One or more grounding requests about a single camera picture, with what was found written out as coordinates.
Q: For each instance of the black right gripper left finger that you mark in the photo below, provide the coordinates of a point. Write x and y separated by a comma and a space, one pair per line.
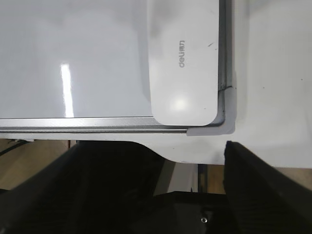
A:
96, 187

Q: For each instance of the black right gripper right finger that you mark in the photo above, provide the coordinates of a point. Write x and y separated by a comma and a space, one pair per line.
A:
263, 200

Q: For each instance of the white whiteboard eraser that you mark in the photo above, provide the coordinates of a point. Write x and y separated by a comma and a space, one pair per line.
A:
183, 38

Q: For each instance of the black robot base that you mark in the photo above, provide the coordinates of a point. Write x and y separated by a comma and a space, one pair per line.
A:
190, 213

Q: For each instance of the aluminium framed whiteboard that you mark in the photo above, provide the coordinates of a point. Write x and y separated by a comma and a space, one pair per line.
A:
81, 66

